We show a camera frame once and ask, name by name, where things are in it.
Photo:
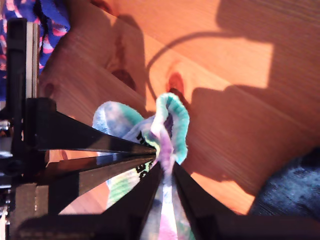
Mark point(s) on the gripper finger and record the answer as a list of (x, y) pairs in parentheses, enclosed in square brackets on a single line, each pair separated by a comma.
[(75, 135), (195, 200), (82, 180), (140, 200)]

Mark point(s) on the pastel tie-dye sock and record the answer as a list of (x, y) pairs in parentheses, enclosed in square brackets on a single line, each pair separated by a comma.
[(172, 130)]

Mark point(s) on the purple sock with pink squares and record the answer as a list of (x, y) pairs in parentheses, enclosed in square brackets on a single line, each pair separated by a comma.
[(56, 25)]

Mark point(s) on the dark grey sock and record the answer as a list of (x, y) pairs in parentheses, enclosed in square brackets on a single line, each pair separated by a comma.
[(292, 187)]

